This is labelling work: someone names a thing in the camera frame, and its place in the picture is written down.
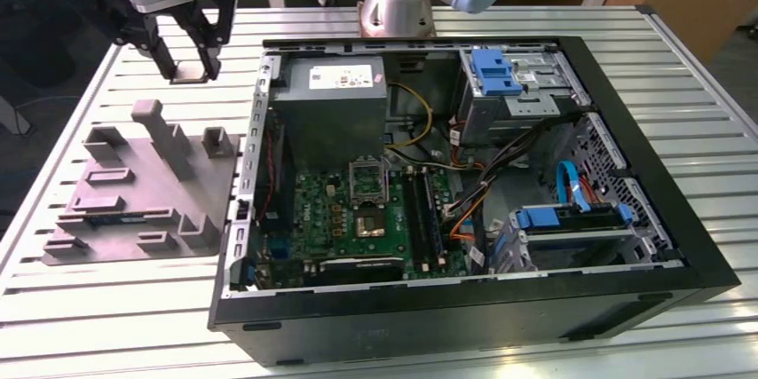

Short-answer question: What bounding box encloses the black office chair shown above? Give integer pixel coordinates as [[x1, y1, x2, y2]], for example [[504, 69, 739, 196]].
[[0, 0, 85, 90]]

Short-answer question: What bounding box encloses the black wire bundle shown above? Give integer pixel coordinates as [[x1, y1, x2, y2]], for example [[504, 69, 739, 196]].
[[444, 110, 594, 220]]

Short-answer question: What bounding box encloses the grey parts rack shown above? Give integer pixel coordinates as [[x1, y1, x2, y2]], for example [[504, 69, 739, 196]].
[[41, 99, 246, 267]]

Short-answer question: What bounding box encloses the hard disk in blue carrier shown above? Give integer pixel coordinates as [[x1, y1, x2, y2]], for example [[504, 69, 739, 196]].
[[514, 202, 636, 233]]

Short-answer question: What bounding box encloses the orange wire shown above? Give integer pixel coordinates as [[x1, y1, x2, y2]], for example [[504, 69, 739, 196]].
[[448, 211, 480, 245]]

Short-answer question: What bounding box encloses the RAM stick with blue label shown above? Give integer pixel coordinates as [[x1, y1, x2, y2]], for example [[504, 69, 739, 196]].
[[81, 213, 151, 226]]

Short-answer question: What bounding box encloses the CPU socket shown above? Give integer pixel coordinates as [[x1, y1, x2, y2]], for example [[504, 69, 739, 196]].
[[353, 205, 392, 241]]

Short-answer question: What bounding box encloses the metal disk bay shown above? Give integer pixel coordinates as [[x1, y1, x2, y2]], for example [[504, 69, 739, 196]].
[[489, 218, 682, 274], [458, 48, 594, 145]]

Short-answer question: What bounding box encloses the green motherboard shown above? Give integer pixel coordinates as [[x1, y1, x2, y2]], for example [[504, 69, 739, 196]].
[[246, 159, 473, 289]]

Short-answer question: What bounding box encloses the black graphics card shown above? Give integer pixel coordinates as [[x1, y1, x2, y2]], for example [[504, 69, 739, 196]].
[[318, 256, 406, 285]]

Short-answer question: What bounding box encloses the red wire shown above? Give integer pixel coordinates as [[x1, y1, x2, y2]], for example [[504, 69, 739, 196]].
[[578, 174, 609, 207]]

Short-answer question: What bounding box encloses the silver CPU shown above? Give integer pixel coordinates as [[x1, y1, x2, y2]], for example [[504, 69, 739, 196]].
[[169, 61, 214, 86]]

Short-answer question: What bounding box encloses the empty blue disk carrier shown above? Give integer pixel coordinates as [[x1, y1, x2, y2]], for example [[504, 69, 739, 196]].
[[472, 48, 522, 97]]

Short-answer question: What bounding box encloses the yellow wire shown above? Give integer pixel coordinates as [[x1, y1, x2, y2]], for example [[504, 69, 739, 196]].
[[384, 81, 434, 148]]

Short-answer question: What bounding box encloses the black PC case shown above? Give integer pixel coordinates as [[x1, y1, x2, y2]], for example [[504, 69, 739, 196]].
[[206, 35, 743, 369]]

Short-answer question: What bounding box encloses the blue flat wire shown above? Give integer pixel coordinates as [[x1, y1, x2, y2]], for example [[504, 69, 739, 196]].
[[556, 160, 594, 214]]

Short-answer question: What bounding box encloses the grey power supply unit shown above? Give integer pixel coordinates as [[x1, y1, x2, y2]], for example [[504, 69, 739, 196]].
[[269, 58, 392, 167]]

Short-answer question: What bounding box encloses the black RAM slot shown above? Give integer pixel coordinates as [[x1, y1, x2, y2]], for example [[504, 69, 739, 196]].
[[402, 165, 433, 272], [418, 165, 450, 267]]

